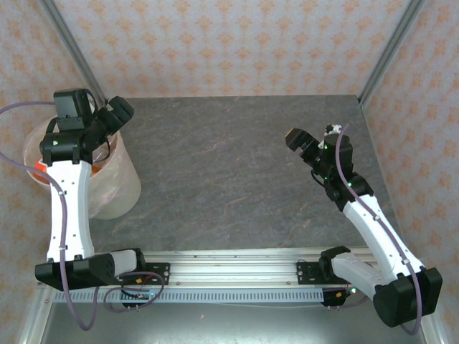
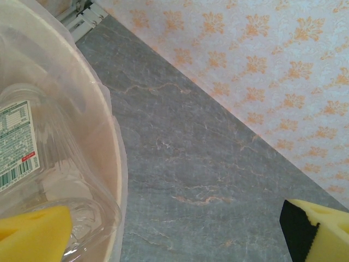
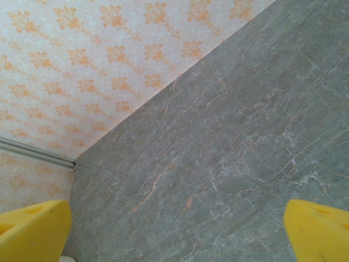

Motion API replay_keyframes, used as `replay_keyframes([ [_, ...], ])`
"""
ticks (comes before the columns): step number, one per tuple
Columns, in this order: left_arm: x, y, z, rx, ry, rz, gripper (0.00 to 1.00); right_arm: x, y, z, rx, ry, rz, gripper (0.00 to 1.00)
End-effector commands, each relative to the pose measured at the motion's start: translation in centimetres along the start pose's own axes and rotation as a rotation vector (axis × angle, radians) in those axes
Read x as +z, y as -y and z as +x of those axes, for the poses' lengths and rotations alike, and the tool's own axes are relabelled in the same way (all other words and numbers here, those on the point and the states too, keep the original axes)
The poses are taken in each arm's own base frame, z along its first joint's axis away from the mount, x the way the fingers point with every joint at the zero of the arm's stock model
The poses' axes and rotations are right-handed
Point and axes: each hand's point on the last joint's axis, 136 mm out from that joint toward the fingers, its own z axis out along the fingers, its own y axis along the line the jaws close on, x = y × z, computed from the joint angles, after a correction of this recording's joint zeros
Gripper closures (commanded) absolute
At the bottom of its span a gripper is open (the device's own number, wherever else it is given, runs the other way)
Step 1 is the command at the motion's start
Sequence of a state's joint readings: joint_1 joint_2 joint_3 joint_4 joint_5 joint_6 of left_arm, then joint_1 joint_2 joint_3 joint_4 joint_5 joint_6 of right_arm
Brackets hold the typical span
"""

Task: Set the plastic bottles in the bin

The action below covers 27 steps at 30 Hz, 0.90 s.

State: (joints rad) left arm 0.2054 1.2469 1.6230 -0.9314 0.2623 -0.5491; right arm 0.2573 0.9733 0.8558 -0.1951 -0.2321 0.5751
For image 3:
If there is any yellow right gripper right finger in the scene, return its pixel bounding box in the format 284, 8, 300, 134
282, 198, 349, 262

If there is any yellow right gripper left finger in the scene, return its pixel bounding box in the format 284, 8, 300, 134
0, 199, 73, 262

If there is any aluminium frame post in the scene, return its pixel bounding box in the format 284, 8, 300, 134
0, 135, 76, 172

